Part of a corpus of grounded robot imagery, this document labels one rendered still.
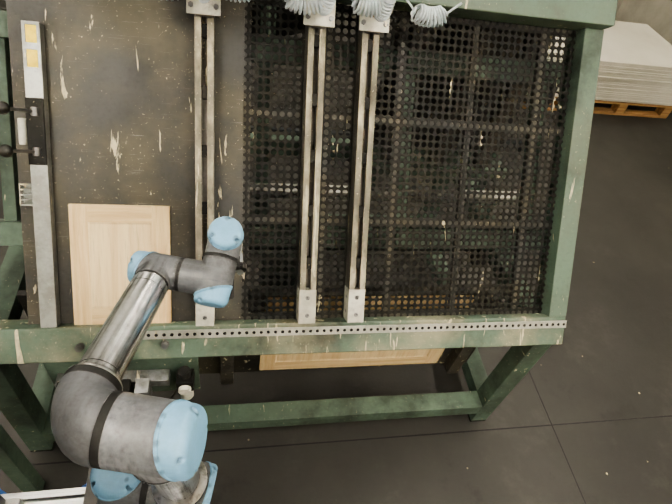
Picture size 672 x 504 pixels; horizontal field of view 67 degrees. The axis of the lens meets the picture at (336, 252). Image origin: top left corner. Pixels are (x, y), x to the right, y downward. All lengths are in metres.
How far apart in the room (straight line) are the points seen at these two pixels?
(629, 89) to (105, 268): 5.30
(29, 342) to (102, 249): 0.38
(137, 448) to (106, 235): 1.10
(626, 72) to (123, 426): 5.59
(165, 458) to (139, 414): 0.08
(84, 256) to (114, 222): 0.15
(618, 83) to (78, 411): 5.64
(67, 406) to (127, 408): 0.09
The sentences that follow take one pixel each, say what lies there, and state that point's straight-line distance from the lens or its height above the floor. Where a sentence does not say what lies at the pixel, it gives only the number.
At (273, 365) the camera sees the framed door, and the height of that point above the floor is 0.29.
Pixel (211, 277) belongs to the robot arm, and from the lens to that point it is 1.11.
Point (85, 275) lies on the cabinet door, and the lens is 1.88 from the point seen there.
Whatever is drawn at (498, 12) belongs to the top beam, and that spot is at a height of 1.82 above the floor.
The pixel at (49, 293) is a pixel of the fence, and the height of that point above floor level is 1.00.
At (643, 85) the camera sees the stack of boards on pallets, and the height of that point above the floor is 0.35.
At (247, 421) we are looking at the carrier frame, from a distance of 2.47.
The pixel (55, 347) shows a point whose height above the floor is 0.86.
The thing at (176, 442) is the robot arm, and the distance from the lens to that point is 0.83.
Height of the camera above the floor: 2.44
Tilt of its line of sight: 47 degrees down
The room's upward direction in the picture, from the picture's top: 13 degrees clockwise
